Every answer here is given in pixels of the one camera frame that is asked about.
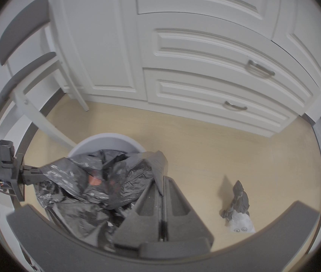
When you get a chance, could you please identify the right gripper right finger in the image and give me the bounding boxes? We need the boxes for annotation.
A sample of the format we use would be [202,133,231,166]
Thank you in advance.
[163,176,215,248]

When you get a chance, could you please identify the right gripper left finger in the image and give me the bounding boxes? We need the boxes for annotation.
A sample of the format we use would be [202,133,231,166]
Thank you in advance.
[112,180,164,252]

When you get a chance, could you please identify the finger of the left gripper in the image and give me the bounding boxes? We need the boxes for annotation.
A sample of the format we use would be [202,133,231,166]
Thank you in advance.
[22,175,46,185]
[22,166,44,176]

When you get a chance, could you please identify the black plastic bag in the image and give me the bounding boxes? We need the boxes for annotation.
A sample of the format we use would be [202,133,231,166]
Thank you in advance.
[34,150,169,247]

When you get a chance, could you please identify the black plastic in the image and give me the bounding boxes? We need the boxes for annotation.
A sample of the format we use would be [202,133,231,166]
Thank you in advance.
[220,180,251,220]

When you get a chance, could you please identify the white trash bin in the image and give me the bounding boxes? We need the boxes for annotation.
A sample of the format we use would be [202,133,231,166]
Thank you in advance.
[67,133,147,158]

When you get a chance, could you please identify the white printed wrapper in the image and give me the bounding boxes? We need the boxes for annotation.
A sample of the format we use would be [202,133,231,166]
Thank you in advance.
[226,210,256,234]

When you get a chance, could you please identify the white chair grey cushions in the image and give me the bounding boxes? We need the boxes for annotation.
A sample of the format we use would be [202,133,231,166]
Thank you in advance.
[0,0,89,152]

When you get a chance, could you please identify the white wardrobe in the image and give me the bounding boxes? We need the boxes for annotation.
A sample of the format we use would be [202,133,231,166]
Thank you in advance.
[48,0,321,138]

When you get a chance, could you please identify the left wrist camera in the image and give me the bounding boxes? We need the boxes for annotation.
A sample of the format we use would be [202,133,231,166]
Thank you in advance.
[0,140,15,164]

